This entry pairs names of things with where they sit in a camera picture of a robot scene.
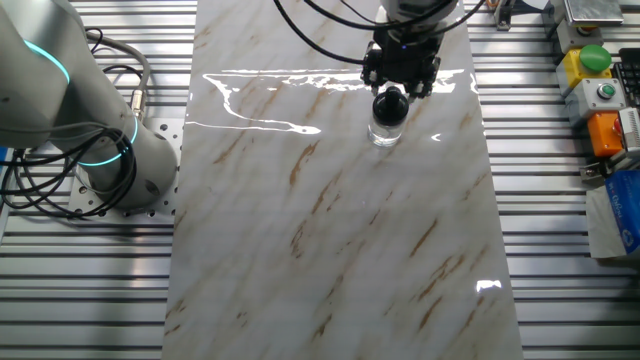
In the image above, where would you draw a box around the silver ribbed camera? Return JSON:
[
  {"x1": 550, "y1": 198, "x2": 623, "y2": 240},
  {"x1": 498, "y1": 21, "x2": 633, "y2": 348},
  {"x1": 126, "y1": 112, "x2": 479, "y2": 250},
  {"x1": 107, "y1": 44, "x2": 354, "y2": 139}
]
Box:
[{"x1": 617, "y1": 106, "x2": 640, "y2": 152}]

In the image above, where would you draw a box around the small metal clamp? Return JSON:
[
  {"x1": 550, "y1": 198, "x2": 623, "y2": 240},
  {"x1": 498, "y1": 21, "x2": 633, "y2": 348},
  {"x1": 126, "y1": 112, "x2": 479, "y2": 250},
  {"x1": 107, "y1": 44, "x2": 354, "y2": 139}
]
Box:
[{"x1": 491, "y1": 0, "x2": 517, "y2": 32}]

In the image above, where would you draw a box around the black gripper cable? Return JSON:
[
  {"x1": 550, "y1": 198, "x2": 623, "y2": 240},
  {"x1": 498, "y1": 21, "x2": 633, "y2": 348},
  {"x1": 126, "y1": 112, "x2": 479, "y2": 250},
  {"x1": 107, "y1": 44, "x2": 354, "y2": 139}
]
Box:
[{"x1": 272, "y1": 0, "x2": 369, "y2": 66}]

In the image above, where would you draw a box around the black keyboard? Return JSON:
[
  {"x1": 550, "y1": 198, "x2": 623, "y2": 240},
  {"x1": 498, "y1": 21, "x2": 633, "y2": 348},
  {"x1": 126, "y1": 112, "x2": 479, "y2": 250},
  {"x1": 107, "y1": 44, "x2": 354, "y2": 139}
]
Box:
[{"x1": 612, "y1": 47, "x2": 640, "y2": 109}]

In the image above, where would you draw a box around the grey box red button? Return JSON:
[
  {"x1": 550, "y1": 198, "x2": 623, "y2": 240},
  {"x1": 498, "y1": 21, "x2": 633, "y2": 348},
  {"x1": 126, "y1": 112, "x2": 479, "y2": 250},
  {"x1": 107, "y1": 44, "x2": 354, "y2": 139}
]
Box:
[{"x1": 555, "y1": 19, "x2": 604, "y2": 54}]

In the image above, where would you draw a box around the shiny metal plate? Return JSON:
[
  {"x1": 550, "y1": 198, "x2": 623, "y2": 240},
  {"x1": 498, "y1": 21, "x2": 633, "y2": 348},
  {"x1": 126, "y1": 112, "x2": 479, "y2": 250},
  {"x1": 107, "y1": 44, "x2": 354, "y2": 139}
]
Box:
[{"x1": 563, "y1": 0, "x2": 626, "y2": 28}]

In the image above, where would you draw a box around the grey box small green button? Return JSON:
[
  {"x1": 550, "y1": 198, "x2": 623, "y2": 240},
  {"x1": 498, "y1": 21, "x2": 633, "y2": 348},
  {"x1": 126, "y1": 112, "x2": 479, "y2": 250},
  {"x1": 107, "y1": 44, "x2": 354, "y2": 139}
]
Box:
[{"x1": 569, "y1": 77, "x2": 628, "y2": 129}]

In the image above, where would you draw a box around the yellow box green mushroom button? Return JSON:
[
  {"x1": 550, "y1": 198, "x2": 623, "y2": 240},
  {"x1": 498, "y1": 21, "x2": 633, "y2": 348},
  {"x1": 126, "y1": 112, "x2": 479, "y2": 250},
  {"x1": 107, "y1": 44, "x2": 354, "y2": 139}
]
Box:
[{"x1": 555, "y1": 43, "x2": 614, "y2": 99}]

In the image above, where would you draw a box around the thick grey cable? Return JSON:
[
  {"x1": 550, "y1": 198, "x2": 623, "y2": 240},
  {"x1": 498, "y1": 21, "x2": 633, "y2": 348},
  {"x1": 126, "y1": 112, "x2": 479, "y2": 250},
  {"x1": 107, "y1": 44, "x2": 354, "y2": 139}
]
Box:
[{"x1": 83, "y1": 33, "x2": 152, "y2": 122}]

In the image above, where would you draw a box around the orange button box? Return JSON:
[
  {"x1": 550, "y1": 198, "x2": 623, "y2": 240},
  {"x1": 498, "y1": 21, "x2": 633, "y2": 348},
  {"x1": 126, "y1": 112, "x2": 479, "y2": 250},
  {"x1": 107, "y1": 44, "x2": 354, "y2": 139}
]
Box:
[{"x1": 586, "y1": 110, "x2": 626, "y2": 159}]

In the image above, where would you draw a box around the white marble pattern mat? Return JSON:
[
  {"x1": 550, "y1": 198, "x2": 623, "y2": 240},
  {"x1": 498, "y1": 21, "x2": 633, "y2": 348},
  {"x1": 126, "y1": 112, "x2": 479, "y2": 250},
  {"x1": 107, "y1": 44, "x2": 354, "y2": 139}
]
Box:
[{"x1": 160, "y1": 0, "x2": 525, "y2": 360}]

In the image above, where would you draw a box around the small silver metal bracket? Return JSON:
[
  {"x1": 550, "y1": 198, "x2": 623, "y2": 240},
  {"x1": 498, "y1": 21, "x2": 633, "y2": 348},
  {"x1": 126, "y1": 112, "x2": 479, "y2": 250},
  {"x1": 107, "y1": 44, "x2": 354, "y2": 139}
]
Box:
[{"x1": 578, "y1": 148, "x2": 624, "y2": 182}]

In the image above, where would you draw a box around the black dropper lid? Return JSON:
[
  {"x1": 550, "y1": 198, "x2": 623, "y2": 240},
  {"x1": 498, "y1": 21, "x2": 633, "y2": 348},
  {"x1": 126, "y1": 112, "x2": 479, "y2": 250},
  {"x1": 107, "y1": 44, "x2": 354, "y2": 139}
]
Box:
[{"x1": 371, "y1": 85, "x2": 411, "y2": 127}]

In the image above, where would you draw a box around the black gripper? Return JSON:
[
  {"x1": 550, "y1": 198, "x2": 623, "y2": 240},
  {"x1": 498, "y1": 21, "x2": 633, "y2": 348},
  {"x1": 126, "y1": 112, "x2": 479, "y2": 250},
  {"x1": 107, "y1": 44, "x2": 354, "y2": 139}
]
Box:
[{"x1": 359, "y1": 25, "x2": 444, "y2": 100}]

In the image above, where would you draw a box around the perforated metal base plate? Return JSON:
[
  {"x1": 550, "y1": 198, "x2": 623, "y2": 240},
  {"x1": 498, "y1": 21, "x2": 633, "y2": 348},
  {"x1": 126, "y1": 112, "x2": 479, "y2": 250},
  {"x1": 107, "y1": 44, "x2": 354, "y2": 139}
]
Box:
[{"x1": 67, "y1": 117, "x2": 187, "y2": 219}]

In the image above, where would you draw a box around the blue tissue pack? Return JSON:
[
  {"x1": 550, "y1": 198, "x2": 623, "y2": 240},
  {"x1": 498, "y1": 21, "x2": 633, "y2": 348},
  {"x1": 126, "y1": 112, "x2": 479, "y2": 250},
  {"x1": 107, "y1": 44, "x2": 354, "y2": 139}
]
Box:
[{"x1": 585, "y1": 169, "x2": 640, "y2": 261}]

